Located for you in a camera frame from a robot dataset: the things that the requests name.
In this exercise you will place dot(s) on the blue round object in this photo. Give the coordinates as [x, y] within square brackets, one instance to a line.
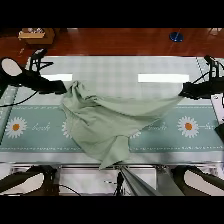
[176, 36]

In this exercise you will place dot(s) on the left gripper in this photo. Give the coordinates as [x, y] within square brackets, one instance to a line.
[52, 87]

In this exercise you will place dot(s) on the wooden box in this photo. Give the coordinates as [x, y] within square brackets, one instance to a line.
[37, 36]

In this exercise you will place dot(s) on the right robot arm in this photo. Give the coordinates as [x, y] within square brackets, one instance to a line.
[200, 182]

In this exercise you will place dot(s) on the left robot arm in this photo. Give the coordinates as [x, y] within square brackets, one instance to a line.
[20, 78]

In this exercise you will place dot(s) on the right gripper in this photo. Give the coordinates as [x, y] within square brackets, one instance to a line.
[193, 90]

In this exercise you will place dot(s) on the silver frame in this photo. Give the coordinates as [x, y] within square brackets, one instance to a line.
[140, 186]

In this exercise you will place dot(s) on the pale green garment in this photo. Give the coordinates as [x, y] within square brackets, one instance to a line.
[106, 123]

